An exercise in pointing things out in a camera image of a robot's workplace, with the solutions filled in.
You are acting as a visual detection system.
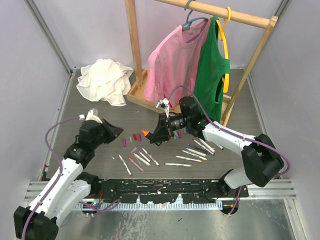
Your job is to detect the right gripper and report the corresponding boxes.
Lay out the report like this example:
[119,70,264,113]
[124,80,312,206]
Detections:
[150,112,191,144]

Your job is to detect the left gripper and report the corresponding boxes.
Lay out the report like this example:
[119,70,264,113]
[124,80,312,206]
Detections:
[91,118,122,149]

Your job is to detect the orange black highlighter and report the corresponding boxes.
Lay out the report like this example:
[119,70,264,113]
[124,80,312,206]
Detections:
[141,129,153,140]

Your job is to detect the pink clear pen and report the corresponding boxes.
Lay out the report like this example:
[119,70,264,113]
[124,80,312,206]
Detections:
[128,157,144,172]

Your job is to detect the red cap marker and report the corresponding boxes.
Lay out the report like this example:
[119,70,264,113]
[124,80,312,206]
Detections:
[138,151,151,163]

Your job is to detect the magenta cap marker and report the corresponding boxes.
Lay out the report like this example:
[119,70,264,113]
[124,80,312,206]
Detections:
[142,147,160,167]

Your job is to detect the green cap marker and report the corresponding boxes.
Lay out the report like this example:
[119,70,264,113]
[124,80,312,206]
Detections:
[165,163,192,167]

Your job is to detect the light grey cap marker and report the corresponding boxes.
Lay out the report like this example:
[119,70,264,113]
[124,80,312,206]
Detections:
[133,153,151,167]

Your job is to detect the teal cap marker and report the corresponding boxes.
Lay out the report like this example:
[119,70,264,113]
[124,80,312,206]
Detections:
[186,148,208,157]

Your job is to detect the yellow cap marker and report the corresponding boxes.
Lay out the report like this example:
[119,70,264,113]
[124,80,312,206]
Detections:
[181,150,208,161]

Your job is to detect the blue cap marker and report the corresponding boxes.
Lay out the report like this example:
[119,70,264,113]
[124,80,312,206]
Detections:
[214,142,224,150]

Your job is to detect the pink cap marker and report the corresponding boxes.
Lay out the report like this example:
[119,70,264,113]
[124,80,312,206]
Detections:
[118,153,133,177]

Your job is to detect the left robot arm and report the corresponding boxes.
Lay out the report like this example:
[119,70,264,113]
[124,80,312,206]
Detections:
[13,119,124,240]

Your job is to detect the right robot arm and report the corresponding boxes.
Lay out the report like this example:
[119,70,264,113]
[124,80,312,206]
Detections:
[144,96,285,197]

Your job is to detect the wooden clothes rack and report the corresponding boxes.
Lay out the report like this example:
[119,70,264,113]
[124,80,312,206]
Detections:
[124,0,279,138]

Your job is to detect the white crumpled cloth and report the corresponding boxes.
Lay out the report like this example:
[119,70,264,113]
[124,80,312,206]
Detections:
[76,58,134,107]

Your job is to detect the pink t-shirt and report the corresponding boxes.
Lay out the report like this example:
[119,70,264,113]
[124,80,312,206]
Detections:
[144,19,211,108]

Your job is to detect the green tank top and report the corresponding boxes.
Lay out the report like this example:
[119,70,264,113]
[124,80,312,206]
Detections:
[193,16,230,122]

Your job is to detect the grey clothes hanger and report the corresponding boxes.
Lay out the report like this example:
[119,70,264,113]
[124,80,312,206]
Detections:
[181,0,210,44]

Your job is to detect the yellow clothes hanger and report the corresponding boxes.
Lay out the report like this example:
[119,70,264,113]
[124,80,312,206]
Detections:
[206,15,231,96]

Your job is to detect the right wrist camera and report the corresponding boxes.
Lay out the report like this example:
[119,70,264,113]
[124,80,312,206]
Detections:
[155,98,171,119]

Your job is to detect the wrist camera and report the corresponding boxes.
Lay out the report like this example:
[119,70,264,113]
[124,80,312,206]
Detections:
[79,108,103,124]
[155,98,171,119]

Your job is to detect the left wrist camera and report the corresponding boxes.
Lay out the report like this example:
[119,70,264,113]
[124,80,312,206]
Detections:
[79,108,103,124]

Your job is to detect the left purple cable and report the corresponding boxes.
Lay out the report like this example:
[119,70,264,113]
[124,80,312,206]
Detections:
[20,116,121,240]

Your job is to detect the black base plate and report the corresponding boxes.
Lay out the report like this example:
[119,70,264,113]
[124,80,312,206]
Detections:
[84,178,238,204]

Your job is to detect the grey cable duct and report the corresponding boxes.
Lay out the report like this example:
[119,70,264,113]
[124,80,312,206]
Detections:
[74,201,224,211]

